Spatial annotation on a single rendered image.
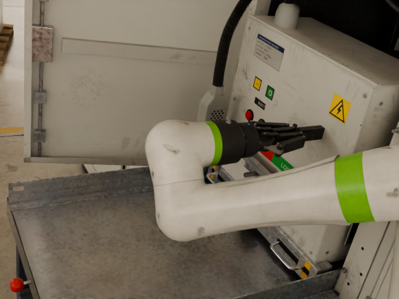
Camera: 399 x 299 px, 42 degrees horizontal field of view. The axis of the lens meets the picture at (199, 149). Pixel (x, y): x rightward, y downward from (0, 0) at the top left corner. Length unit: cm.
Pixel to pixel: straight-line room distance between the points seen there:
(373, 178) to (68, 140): 107
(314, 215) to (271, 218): 8
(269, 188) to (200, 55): 76
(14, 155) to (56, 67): 186
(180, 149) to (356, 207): 33
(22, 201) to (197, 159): 65
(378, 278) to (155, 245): 55
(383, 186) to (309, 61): 50
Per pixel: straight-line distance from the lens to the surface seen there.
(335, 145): 120
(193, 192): 96
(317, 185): 86
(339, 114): 118
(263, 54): 139
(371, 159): 85
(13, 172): 321
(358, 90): 114
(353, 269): 131
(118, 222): 143
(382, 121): 117
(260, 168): 136
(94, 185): 152
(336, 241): 132
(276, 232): 139
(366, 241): 126
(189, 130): 98
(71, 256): 132
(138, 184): 158
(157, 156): 97
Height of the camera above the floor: 171
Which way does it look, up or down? 28 degrees down
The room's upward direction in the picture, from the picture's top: 11 degrees clockwise
